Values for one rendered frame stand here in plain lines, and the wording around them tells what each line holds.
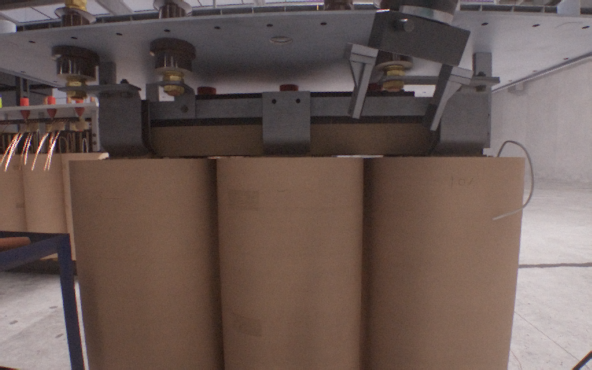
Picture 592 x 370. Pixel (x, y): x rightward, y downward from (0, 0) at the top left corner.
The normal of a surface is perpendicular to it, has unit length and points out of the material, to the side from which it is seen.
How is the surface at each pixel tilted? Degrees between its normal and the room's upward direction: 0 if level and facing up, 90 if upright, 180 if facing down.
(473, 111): 90
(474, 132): 90
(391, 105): 90
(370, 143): 90
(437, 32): 114
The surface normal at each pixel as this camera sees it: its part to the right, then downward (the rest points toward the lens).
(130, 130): -0.05, 0.08
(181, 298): 0.55, 0.07
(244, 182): -0.29, 0.08
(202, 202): 0.92, 0.03
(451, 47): 0.13, 0.47
